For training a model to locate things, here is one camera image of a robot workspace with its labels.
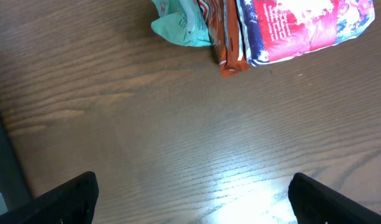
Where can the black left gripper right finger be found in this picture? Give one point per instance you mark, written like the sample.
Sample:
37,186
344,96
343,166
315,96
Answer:
314,203

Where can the red brown snack packet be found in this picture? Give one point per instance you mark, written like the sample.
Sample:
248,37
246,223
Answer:
225,34

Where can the pink purple snack bag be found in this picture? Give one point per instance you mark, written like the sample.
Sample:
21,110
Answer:
279,30

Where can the teal green snack packet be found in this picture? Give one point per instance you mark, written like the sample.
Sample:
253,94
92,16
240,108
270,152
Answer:
181,22

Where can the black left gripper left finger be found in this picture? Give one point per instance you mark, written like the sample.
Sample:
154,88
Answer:
73,202

